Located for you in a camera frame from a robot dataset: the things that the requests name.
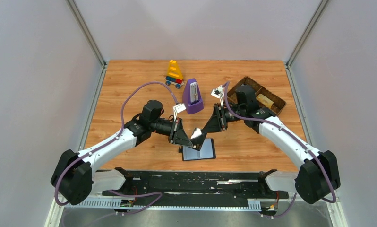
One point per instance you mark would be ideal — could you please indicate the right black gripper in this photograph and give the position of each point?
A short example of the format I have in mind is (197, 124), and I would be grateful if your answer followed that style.
(222, 117)

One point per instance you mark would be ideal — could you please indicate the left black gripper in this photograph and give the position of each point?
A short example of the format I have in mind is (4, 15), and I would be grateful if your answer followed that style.
(176, 131)

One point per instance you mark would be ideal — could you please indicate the grey credit card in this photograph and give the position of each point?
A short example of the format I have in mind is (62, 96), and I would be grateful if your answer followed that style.
(197, 138)

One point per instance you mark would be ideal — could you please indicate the black card holder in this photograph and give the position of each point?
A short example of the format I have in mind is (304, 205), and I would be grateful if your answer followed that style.
(207, 151)

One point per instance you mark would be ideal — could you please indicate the yellow credit card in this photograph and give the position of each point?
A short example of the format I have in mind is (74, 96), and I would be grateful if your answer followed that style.
(264, 100)

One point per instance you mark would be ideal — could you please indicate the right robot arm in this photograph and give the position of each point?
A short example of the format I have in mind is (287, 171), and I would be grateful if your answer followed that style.
(317, 177)

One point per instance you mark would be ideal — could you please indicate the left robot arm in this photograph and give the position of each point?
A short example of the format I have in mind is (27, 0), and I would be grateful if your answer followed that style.
(77, 174)

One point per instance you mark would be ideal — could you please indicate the purple metronome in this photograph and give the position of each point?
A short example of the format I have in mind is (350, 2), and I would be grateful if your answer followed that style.
(192, 97)

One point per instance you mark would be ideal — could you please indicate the brown woven basket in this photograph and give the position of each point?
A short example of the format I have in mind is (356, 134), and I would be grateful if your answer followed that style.
(278, 105)

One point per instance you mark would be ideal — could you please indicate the colourful toy block car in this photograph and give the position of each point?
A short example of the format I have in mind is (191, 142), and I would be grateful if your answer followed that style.
(174, 75)

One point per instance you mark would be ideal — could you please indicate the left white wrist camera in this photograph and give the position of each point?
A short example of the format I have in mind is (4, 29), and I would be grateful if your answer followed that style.
(178, 108)

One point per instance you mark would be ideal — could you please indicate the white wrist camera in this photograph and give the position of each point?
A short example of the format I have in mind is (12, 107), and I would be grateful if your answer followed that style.
(178, 108)
(218, 92)

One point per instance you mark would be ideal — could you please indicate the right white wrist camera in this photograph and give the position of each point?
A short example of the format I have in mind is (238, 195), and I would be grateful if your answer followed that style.
(218, 92)

